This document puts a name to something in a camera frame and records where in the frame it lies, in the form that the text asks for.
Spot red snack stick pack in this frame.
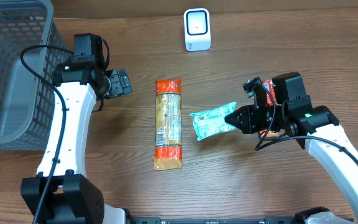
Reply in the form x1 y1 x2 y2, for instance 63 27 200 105
262 80 277 106

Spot orange tissue pack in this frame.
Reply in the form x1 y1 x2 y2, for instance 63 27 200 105
259 129 279 140

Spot teal tissue pack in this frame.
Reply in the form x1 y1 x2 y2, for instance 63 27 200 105
190 101 237 141

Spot orange pasta package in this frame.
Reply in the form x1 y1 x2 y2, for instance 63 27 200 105
154 79 183 170

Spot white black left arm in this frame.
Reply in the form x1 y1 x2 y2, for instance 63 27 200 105
21 33 133 224

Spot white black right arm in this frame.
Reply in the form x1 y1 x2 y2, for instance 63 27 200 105
225 72 358 223

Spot white barcode scanner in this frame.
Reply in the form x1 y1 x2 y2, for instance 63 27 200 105
183 7 211 52

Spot grey plastic basket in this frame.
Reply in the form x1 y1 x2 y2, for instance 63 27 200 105
0 1 69 151

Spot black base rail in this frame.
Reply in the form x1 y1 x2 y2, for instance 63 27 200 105
129 217 296 224

